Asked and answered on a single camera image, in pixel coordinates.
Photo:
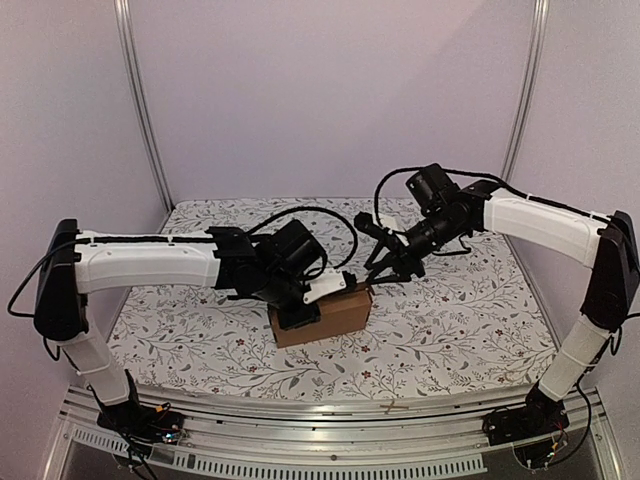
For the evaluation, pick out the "left aluminium frame post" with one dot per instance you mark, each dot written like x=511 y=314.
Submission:
x=133 y=71

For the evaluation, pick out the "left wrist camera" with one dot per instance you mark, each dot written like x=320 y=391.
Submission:
x=330 y=282

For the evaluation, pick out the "floral patterned table cloth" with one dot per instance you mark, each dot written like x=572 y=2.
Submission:
x=470 y=324

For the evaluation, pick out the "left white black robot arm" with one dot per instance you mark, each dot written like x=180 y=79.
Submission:
x=79 y=263

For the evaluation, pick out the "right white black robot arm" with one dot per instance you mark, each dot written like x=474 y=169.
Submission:
x=604 y=244

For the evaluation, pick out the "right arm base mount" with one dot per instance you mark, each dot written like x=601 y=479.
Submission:
x=538 y=416

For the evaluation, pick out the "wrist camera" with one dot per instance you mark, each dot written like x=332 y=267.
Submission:
x=330 y=282
x=364 y=223

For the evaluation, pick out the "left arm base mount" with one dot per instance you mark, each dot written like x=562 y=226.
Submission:
x=143 y=423

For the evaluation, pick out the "brown cardboard paper box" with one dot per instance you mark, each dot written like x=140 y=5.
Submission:
x=339 y=314

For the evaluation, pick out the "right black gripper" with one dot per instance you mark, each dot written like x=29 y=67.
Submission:
x=398 y=250

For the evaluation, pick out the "right aluminium frame post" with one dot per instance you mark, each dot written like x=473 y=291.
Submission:
x=532 y=66

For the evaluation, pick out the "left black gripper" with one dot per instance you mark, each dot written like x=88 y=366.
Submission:
x=291 y=320

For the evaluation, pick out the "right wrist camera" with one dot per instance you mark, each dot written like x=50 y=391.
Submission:
x=364 y=223

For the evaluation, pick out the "aluminium frame post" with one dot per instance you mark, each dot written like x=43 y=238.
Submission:
x=532 y=66
x=133 y=71

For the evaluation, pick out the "aluminium front rail base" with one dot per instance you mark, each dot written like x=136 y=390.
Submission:
x=441 y=437

